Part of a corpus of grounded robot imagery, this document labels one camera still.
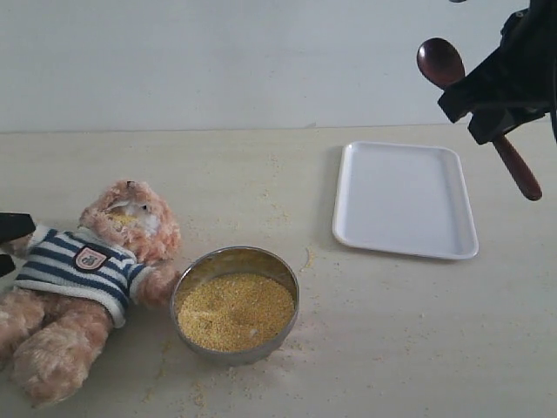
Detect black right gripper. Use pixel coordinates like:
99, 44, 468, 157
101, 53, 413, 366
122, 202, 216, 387
437, 1, 556, 145

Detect tan teddy bear striped sweater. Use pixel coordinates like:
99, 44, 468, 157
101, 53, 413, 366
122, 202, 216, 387
1, 179, 181, 408

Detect dark red wooden spoon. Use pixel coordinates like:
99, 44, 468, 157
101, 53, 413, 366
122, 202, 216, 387
416, 37, 542, 201

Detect white plastic tray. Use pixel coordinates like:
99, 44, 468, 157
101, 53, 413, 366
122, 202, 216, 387
332, 141, 480, 260

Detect yellow millet grains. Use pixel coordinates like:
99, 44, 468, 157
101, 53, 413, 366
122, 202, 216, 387
178, 273, 295, 353

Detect steel bowl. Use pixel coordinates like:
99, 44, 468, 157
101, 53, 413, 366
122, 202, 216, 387
171, 246, 299, 367

